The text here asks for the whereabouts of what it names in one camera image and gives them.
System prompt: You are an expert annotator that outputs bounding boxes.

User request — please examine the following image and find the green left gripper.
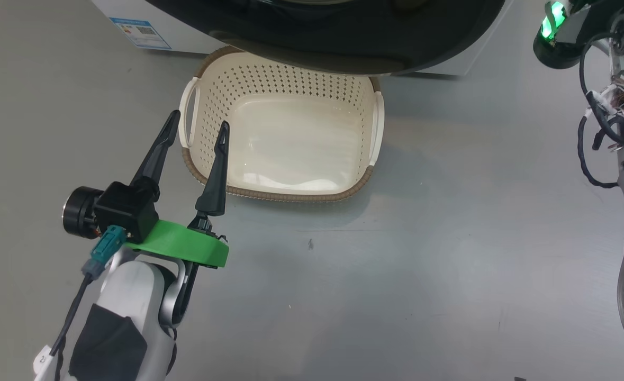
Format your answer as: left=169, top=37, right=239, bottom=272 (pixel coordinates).
left=124, top=110, right=231, bottom=268

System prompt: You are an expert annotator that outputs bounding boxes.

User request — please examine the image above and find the black round washing machine door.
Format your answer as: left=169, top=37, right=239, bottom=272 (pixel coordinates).
left=145, top=0, right=506, bottom=76

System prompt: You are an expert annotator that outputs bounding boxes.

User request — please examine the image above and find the cream perforated laundry basket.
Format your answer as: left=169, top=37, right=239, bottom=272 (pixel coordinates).
left=178, top=46, right=385, bottom=203

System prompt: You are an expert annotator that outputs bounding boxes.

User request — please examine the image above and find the white washing machine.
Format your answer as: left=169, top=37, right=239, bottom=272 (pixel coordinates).
left=91, top=0, right=514, bottom=79

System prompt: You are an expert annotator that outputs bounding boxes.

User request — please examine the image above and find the blue energy label sticker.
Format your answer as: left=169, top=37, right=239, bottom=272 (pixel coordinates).
left=109, top=17, right=173, bottom=51

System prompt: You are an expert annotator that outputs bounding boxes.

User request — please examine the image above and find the teal plug left camera cable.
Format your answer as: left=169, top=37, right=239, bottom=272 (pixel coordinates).
left=47, top=225, right=128, bottom=367

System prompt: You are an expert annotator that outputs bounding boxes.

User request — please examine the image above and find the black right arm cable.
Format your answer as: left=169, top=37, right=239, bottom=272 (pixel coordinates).
left=577, top=32, right=624, bottom=189

